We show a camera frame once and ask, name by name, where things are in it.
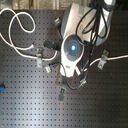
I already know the blue object at edge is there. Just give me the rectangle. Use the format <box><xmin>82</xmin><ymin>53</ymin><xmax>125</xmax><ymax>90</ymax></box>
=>
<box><xmin>0</xmin><ymin>84</ymin><xmax>5</xmax><ymax>94</ymax></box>

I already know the grey cable clip right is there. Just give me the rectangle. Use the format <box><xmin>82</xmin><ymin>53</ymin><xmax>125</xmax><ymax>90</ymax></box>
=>
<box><xmin>97</xmin><ymin>50</ymin><xmax>109</xmax><ymax>70</ymax></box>

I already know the grey cable clip center-right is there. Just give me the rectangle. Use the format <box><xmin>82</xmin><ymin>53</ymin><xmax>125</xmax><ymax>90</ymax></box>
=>
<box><xmin>80</xmin><ymin>78</ymin><xmax>87</xmax><ymax>86</ymax></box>

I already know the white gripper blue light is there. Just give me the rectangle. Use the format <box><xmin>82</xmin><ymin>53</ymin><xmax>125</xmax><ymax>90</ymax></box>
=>
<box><xmin>59</xmin><ymin>35</ymin><xmax>84</xmax><ymax>87</ymax></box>

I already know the grey cable clip bottom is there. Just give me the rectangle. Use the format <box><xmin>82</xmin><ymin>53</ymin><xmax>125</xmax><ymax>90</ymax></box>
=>
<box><xmin>58</xmin><ymin>87</ymin><xmax>66</xmax><ymax>101</ymax></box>

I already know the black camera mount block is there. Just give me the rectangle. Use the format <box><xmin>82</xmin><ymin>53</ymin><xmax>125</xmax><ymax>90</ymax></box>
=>
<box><xmin>43</xmin><ymin>40</ymin><xmax>61</xmax><ymax>51</ymax></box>

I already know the white cable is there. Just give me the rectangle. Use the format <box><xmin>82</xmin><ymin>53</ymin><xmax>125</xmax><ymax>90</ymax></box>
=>
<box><xmin>0</xmin><ymin>8</ymin><xmax>128</xmax><ymax>68</ymax></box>

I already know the grey cable clip left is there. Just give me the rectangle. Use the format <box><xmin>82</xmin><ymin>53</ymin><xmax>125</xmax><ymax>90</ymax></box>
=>
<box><xmin>36</xmin><ymin>48</ymin><xmax>42</xmax><ymax>68</ymax></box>

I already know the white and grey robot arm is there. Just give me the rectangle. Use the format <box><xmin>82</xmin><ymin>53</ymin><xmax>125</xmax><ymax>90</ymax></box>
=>
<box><xmin>60</xmin><ymin>0</ymin><xmax>116</xmax><ymax>89</ymax></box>

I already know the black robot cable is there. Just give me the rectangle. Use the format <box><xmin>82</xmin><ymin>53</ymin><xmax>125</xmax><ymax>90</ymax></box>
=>
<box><xmin>61</xmin><ymin>0</ymin><xmax>114</xmax><ymax>90</ymax></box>

